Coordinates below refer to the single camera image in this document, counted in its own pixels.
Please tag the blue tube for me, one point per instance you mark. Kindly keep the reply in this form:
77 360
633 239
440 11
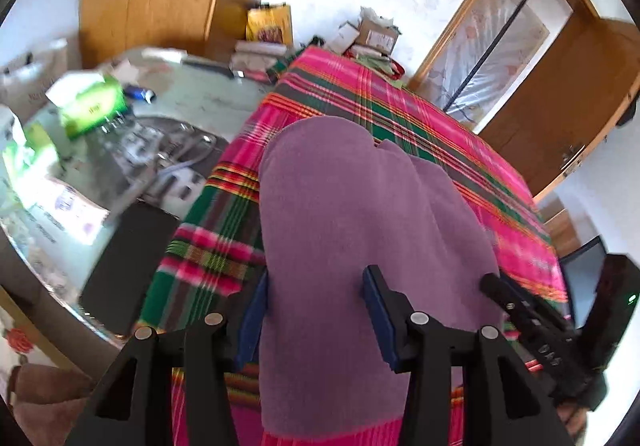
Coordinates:
140 94

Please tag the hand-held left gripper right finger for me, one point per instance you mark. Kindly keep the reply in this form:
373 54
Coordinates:
380 321

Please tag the rose print cloth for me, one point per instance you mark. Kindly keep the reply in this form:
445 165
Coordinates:
22 341

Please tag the green tissue box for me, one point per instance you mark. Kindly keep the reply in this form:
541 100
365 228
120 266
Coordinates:
92 106

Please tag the white printed packet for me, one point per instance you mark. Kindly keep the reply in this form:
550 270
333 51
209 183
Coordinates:
75 208

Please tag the light wooden board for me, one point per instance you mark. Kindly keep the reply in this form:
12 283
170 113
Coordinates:
560 231

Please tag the white paper bag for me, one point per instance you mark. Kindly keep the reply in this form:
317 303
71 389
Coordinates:
35 76

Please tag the purple fleece garment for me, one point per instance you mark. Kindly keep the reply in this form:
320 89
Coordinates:
340 206

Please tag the glass side table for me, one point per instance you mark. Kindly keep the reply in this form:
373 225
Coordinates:
200 101

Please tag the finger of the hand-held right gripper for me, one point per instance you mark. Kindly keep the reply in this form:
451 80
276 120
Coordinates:
502 296

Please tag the red round basket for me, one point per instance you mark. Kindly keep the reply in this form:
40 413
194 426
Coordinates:
397 69

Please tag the brown cardboard box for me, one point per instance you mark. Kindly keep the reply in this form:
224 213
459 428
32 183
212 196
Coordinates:
377 36

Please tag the printed translucent door curtain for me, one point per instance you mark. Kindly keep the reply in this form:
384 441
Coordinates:
500 36

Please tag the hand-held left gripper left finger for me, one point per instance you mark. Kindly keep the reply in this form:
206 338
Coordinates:
252 326

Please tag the small white box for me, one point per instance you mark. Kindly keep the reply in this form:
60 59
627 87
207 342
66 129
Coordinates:
346 39

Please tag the pink green plaid bed sheet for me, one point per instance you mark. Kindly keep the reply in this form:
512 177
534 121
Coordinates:
400 111

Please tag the wooden door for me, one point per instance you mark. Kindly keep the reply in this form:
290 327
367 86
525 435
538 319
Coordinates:
565 101

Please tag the wooden door frame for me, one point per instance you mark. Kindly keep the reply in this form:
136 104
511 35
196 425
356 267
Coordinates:
450 26

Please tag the brown plush blanket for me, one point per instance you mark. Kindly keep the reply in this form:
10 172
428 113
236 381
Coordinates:
50 406

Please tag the black tablet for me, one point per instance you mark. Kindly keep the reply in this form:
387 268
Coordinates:
130 266

